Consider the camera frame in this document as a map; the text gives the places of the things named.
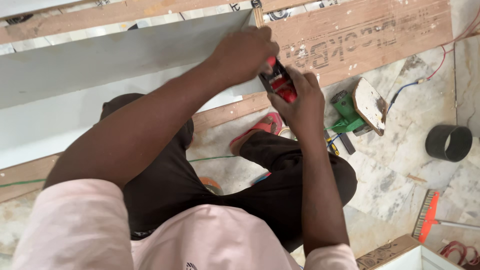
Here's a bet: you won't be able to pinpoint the person's right hand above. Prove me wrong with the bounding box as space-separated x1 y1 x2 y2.
268 67 326 142

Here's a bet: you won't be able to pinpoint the person's left hand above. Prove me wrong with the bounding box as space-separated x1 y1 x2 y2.
209 26 280 88

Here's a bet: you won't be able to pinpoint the red and black hand plane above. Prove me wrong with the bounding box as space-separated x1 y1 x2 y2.
258 56 299 104

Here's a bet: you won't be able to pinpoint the red sandal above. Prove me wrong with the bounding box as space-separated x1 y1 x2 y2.
229 112 284 147

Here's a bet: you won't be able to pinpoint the yellowish tape roll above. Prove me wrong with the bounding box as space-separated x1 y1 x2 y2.
277 126 298 142

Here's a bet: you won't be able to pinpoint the printed plywood sheet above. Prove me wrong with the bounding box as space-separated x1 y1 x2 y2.
0 0 454 205

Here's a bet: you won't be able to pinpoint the person's foot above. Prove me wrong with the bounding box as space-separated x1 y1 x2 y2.
230 129 264 157

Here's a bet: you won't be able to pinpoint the green trimmer with wooden base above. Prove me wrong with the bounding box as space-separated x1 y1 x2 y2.
324 77 389 137

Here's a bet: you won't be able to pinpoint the yellow and black screwdriver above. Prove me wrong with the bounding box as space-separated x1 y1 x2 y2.
324 129 340 157

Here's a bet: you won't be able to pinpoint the black flat bar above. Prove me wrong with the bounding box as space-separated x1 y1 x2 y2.
339 133 356 155

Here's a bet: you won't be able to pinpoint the orange and grey tape roll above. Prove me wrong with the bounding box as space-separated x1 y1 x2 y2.
198 176 225 196

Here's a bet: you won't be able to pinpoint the upright white laminate panel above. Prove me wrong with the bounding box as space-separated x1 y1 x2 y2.
0 7 265 110

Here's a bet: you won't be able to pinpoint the person's black trousers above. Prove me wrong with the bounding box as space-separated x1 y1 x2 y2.
100 92 358 253

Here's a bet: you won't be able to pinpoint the long wooden batten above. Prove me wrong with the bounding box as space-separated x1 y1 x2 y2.
0 0 316 45

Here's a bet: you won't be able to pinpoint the flat white laminate board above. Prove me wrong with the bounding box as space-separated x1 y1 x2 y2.
0 62 266 170

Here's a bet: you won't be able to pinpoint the white box with patterned edge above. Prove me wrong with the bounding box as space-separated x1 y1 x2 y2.
355 234 466 270

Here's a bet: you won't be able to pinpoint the person's pink shirt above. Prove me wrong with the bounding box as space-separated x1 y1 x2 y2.
11 178 361 270

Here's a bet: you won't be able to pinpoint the blue cable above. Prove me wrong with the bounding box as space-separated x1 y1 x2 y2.
386 78 430 114

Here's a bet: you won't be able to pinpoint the black plastic pipe ring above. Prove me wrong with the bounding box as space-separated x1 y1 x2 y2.
425 124 473 163

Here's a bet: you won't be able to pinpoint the orange broom with metal handle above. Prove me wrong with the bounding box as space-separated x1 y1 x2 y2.
411 189 480 244

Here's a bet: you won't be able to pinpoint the coiled red cable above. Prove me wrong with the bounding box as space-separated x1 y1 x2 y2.
439 240 480 268

